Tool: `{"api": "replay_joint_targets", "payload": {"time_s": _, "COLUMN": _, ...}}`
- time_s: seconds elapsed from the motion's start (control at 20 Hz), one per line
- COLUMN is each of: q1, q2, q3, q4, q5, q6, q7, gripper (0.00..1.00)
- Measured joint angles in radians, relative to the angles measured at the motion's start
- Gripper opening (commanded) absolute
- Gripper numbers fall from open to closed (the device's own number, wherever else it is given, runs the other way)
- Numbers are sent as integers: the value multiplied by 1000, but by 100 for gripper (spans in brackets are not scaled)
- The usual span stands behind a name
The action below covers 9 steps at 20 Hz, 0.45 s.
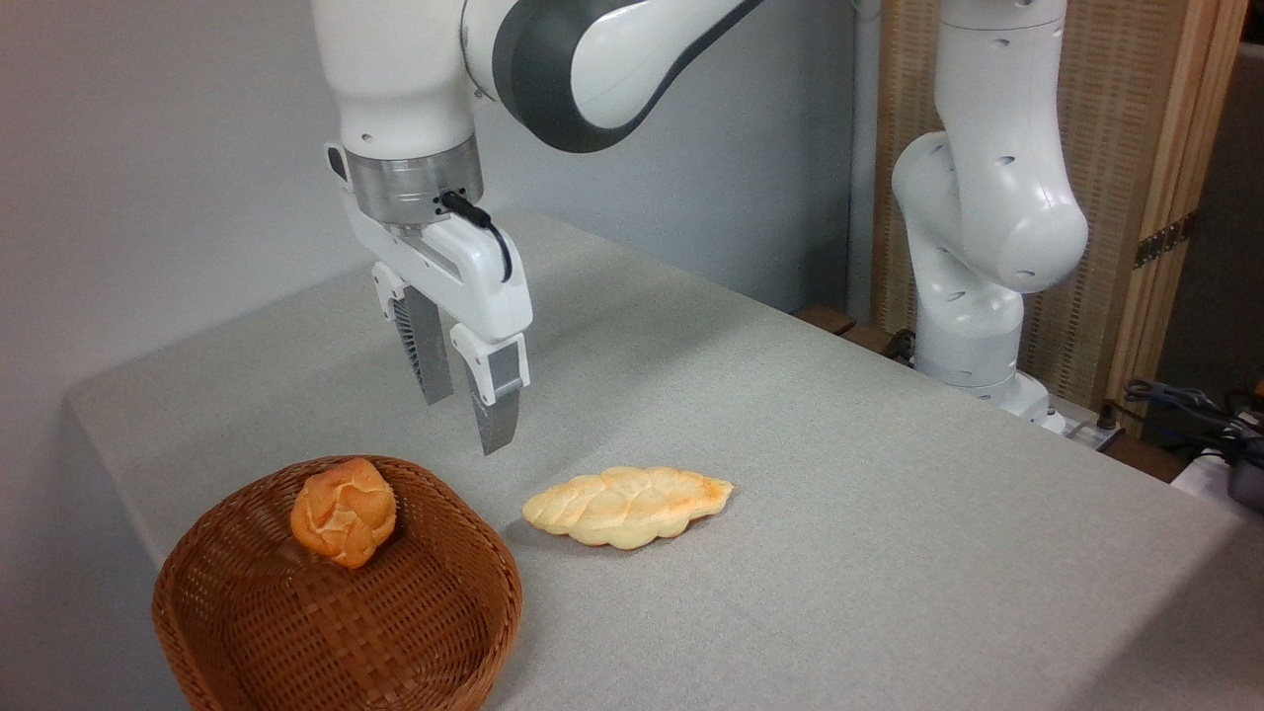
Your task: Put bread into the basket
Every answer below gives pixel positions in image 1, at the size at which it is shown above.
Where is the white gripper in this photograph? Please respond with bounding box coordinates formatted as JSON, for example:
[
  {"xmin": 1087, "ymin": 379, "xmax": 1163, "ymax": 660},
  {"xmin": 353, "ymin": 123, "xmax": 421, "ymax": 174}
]
[{"xmin": 324, "ymin": 141, "xmax": 534, "ymax": 456}]

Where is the round orange bread roll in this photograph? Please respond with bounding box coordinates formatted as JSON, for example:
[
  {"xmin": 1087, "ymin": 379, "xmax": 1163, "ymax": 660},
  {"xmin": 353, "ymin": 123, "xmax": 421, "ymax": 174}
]
[{"xmin": 289, "ymin": 456, "xmax": 399, "ymax": 571}]

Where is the long braided bread loaf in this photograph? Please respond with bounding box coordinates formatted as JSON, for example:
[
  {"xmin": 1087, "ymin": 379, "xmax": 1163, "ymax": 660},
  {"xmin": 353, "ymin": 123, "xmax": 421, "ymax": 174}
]
[{"xmin": 520, "ymin": 465, "xmax": 737, "ymax": 550}]

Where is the brown wicker basket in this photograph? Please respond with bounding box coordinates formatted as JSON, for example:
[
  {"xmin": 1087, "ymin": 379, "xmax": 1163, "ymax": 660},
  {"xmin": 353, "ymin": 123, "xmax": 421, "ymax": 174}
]
[{"xmin": 151, "ymin": 454, "xmax": 524, "ymax": 711}]

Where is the grey vertical pipe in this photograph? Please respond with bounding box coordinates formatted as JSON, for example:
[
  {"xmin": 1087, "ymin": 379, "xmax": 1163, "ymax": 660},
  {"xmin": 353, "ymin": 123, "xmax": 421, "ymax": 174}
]
[{"xmin": 846, "ymin": 0, "xmax": 884, "ymax": 323}]

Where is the wood and rattan folding screen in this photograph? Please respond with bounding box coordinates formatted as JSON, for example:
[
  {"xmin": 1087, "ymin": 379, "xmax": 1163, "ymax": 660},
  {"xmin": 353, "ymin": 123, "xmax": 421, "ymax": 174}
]
[{"xmin": 871, "ymin": 0, "xmax": 1251, "ymax": 412}]

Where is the dark grey device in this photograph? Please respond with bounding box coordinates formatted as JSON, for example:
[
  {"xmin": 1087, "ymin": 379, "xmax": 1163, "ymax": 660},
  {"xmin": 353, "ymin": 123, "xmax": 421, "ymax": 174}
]
[{"xmin": 1227, "ymin": 438, "xmax": 1264, "ymax": 514}]

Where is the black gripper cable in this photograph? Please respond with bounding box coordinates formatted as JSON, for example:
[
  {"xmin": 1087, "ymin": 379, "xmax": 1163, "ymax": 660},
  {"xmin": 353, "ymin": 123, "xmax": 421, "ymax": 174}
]
[{"xmin": 438, "ymin": 190, "xmax": 515, "ymax": 284}]

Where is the bundle of black cables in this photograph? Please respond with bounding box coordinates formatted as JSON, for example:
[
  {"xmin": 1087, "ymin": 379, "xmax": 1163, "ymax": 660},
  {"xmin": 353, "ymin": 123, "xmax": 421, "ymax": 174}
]
[{"xmin": 1123, "ymin": 377, "xmax": 1264, "ymax": 447}]

